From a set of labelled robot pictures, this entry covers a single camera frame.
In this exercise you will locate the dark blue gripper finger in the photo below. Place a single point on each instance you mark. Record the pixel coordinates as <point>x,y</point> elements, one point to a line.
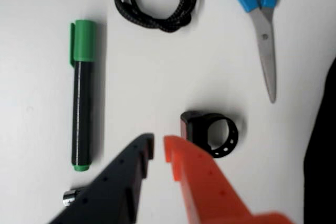
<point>113,192</point>

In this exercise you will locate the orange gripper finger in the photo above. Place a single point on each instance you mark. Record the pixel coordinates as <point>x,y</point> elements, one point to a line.
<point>204,187</point>

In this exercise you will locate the green and black marker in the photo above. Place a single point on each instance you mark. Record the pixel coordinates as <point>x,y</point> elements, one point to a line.
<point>84,103</point>

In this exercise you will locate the black fabric bag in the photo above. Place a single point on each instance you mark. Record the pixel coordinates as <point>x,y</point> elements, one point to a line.
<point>323,155</point>

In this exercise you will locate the black AA battery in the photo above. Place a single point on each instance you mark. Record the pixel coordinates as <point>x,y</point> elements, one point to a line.
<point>69,197</point>

